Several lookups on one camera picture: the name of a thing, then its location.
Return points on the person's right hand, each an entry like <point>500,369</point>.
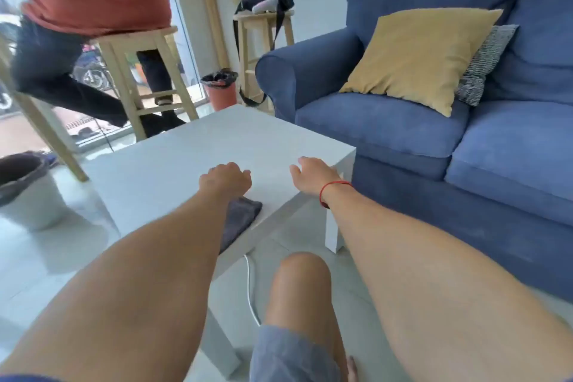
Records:
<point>318,175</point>

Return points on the person's left hand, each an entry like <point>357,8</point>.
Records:
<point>226,180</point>

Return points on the person's right thumb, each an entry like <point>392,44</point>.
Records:
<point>295,171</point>

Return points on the person's left fingers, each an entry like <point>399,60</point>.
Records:
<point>232,169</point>

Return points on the person's right forearm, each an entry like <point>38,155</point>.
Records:
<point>429,287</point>

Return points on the person's left forearm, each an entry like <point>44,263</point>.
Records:
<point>134,287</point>

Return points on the dark gray cloth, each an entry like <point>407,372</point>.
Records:
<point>239,218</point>

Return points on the white low table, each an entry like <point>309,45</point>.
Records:
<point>179,158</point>

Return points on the red waste bin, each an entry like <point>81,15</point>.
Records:
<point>221,93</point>

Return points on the blue fabric sofa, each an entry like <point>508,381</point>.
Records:
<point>403,140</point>

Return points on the person's bare leg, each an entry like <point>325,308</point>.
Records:
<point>300,292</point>

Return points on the wooden bar stool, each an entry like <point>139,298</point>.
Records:
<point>244,46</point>
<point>127,81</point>

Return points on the white and pink pouch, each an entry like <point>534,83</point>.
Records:
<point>265,5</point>

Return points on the yellow cushion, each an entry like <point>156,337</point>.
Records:
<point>416,55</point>

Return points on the parked scooter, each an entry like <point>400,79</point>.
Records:
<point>92,73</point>

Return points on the gray shorts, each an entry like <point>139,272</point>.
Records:
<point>286,357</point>

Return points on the wooden table leg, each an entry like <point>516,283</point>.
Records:
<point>44,126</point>

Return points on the white bucket with gray liner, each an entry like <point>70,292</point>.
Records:
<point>31,198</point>

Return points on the person's bare foot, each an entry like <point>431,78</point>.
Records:
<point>352,370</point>

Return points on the gray striped cushion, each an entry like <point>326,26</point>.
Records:
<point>485,64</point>

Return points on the light wooden frame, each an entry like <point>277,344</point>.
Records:
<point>210,1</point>

